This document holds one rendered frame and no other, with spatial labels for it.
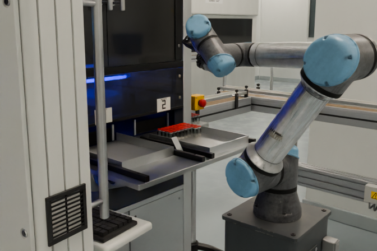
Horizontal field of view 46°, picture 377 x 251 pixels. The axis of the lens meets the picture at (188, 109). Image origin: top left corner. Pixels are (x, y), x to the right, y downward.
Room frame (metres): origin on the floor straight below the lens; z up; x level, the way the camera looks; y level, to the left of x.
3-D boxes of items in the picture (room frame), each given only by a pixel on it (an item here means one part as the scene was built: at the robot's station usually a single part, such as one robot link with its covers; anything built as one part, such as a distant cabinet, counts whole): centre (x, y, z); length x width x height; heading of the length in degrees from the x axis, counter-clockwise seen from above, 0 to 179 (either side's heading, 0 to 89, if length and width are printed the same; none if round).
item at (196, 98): (2.20, -0.03, 0.99); 0.08 x 0.07 x 0.07; 49
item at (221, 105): (2.51, -0.12, 0.92); 0.69 x 0.16 x 0.16; 139
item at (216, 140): (1.86, -0.04, 0.90); 0.34 x 0.26 x 0.04; 48
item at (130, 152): (1.68, 0.27, 0.90); 0.34 x 0.26 x 0.04; 49
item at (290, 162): (1.33, -0.28, 0.96); 0.13 x 0.12 x 0.14; 135
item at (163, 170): (1.76, 0.10, 0.87); 0.70 x 0.48 x 0.02; 139
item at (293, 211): (1.34, -0.28, 0.84); 0.15 x 0.15 x 0.10
